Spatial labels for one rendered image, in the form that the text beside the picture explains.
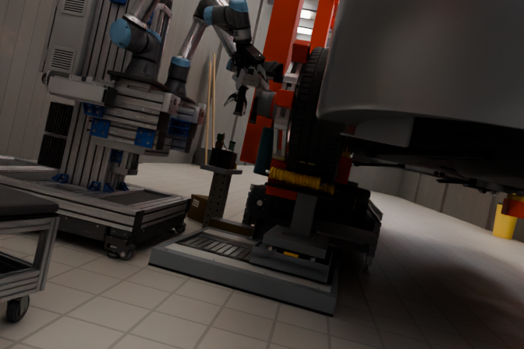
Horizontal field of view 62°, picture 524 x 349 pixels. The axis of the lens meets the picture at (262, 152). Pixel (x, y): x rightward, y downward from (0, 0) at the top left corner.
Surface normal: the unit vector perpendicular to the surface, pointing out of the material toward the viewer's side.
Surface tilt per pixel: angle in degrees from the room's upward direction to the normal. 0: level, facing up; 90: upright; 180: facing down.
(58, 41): 90
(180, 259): 90
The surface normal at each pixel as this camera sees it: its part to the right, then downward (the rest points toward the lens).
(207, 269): -0.19, -0.05
